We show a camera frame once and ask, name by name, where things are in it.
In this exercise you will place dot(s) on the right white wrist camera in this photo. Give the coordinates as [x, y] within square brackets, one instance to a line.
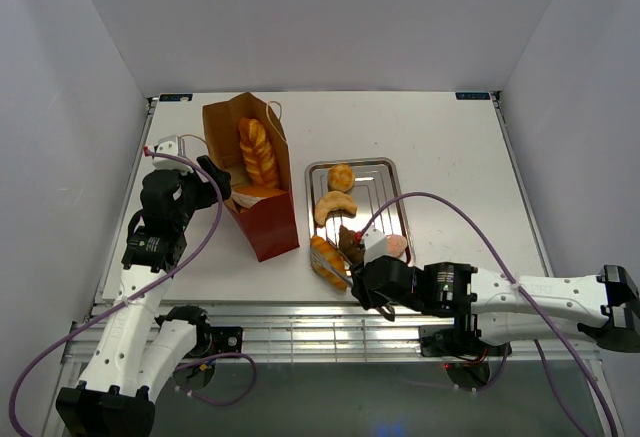
[375, 244]

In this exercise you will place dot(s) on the aluminium frame rail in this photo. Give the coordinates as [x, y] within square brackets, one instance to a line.
[324, 333]

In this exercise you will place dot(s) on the steel serving tongs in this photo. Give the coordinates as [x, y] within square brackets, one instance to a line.
[319, 261]

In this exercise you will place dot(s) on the steel rectangular tray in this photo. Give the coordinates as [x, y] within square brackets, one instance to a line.
[376, 182]

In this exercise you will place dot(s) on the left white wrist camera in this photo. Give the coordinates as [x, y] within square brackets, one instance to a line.
[170, 145]

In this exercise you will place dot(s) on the dark chocolate croissant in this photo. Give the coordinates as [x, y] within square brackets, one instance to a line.
[349, 246]

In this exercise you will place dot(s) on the striped orange croissant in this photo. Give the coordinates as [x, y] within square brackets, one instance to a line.
[333, 256]

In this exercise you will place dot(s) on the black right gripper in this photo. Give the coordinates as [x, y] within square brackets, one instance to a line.
[367, 297]

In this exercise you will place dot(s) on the long twisted glazed bread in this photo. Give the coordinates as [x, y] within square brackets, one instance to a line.
[258, 154]

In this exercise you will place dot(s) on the brown red paper bag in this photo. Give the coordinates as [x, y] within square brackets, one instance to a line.
[270, 225]

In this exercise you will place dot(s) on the sugar coated pink donut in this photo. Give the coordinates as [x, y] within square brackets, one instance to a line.
[396, 245]

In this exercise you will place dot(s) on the round golden bun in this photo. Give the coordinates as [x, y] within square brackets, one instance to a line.
[341, 178]

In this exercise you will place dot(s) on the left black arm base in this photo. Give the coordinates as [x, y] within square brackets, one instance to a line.
[213, 340]

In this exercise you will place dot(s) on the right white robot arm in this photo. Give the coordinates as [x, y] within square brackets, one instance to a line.
[491, 310]

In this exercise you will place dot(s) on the pale curved croissant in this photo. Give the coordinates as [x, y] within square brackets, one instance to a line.
[333, 201]

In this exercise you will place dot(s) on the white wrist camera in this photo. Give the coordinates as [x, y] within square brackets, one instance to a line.
[170, 145]
[375, 244]

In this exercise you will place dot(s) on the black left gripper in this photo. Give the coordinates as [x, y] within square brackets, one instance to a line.
[221, 178]

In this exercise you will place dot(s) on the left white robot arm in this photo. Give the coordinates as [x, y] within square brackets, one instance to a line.
[140, 348]

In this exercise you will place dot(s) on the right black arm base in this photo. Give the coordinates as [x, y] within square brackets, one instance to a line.
[445, 344]

